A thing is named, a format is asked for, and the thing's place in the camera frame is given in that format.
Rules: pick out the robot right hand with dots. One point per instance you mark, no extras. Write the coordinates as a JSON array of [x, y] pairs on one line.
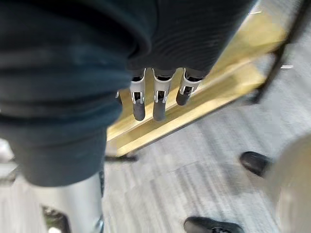
[[73, 72]]

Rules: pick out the robot dark foot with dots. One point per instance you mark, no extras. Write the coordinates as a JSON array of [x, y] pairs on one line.
[[253, 162], [209, 225]]

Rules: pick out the robot silver leg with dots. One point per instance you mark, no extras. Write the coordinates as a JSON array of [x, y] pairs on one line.
[[294, 189]]

